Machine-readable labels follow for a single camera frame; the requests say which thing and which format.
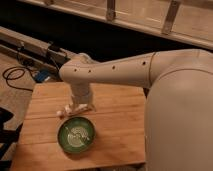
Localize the black object at left edge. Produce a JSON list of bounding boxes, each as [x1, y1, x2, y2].
[[0, 107, 22, 171]]

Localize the black cable on floor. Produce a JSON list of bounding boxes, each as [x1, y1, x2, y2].
[[2, 65, 36, 92]]

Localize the black clamp on rail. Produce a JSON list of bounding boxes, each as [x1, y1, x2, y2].
[[47, 41, 67, 60]]

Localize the green ceramic bowl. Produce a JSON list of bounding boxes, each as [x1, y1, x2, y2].
[[57, 117, 96, 154]]

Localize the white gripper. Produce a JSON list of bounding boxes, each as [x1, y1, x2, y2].
[[70, 83, 94, 111]]

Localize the small white bottle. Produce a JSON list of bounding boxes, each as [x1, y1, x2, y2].
[[56, 104, 95, 118]]

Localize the blue box on floor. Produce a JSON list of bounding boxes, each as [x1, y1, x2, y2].
[[34, 70, 50, 83]]

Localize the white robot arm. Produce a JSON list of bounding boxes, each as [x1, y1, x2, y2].
[[59, 49, 213, 171]]

